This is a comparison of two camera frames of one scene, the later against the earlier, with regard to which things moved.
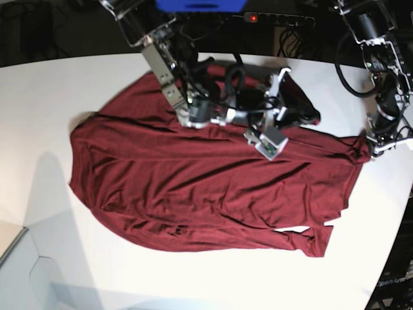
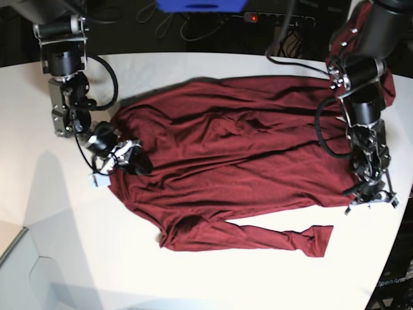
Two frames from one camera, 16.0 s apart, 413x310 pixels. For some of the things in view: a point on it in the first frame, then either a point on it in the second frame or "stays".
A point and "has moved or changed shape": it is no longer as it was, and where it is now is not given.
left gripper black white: [259, 109] → [111, 148]
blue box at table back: [201, 6] stays
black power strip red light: [280, 19] stays
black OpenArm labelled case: [394, 290] stays
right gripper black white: [384, 132] → [370, 191]
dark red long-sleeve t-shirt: [146, 178] has moved or changed shape
